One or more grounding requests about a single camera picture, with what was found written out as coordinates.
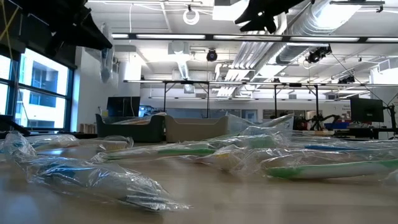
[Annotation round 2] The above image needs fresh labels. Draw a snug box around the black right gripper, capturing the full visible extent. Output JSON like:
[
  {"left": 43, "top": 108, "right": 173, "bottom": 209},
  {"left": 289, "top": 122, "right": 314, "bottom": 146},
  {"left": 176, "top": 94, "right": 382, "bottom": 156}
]
[{"left": 234, "top": 0, "right": 312, "bottom": 34}]

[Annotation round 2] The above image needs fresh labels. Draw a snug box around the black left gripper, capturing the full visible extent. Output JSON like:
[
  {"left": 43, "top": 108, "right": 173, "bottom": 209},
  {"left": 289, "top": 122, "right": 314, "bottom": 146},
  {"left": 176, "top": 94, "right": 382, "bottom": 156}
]
[{"left": 27, "top": 0, "right": 114, "bottom": 58}]

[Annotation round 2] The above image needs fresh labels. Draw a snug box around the blue toothbrush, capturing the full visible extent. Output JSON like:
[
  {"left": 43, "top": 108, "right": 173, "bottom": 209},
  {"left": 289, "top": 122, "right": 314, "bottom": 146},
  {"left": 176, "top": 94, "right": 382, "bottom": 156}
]
[
  {"left": 26, "top": 154, "right": 190, "bottom": 213},
  {"left": 295, "top": 141, "right": 398, "bottom": 154}
]

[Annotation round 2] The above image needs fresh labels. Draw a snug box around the black monitor on arm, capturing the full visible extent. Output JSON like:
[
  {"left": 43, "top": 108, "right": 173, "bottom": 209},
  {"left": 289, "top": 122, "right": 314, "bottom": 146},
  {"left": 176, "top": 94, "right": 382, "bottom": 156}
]
[{"left": 349, "top": 97, "right": 385, "bottom": 123}]

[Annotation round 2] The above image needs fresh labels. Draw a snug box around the black monitor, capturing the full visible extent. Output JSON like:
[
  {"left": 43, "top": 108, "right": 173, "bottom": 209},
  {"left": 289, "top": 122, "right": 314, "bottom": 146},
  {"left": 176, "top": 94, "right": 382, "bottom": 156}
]
[{"left": 106, "top": 96, "right": 141, "bottom": 118}]

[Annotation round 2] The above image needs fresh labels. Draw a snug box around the long white light bar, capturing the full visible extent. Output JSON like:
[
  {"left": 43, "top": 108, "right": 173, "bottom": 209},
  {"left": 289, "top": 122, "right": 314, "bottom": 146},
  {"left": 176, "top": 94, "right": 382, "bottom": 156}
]
[{"left": 110, "top": 32, "right": 389, "bottom": 44}]

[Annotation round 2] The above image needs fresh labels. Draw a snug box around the small wooden crate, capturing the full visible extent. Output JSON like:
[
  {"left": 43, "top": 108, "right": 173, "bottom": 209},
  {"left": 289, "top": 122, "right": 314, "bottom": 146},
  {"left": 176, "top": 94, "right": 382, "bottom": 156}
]
[{"left": 79, "top": 123, "right": 98, "bottom": 134}]

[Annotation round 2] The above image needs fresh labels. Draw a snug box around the dark grey plastic bin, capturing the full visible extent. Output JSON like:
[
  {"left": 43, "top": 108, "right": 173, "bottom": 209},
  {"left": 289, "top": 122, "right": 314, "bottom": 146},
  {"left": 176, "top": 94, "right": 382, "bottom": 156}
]
[{"left": 95, "top": 113, "right": 165, "bottom": 143}]

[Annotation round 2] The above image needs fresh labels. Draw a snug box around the clear plastic bin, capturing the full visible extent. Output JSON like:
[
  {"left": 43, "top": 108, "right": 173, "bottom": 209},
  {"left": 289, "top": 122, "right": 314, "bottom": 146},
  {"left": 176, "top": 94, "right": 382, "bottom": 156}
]
[{"left": 228, "top": 113, "right": 295, "bottom": 138}]

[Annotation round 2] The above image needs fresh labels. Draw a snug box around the light grey plastic bin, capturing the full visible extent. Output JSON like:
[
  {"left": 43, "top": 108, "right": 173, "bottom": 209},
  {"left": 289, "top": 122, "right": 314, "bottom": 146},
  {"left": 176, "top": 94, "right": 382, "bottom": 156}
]
[{"left": 164, "top": 114, "right": 230, "bottom": 143}]

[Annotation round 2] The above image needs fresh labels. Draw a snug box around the orange toothbrush in clear wrap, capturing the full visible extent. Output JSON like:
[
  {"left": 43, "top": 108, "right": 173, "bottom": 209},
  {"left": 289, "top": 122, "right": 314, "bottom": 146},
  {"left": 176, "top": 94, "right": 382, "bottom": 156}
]
[{"left": 186, "top": 148, "right": 249, "bottom": 172}]

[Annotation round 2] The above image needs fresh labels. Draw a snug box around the silver ventilation duct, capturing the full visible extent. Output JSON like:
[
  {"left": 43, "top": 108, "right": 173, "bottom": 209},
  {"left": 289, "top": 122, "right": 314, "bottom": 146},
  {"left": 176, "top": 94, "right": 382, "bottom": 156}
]
[{"left": 275, "top": 0, "right": 361, "bottom": 65}]

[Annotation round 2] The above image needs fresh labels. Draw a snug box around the white coiled cable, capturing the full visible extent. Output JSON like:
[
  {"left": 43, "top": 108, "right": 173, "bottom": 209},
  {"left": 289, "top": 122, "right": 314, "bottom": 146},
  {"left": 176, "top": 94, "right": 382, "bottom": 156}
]
[{"left": 182, "top": 8, "right": 201, "bottom": 26}]

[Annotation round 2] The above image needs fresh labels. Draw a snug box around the yellow hanging cord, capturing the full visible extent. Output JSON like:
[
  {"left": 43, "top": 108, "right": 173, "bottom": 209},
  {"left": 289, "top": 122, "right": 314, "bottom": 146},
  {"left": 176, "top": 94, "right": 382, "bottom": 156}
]
[{"left": 0, "top": 0, "right": 23, "bottom": 62}]

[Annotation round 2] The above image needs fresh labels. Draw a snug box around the black overhead rig frame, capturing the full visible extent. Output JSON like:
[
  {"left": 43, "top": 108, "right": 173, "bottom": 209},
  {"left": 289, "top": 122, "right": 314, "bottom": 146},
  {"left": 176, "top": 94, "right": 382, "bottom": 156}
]
[{"left": 123, "top": 79, "right": 398, "bottom": 130}]

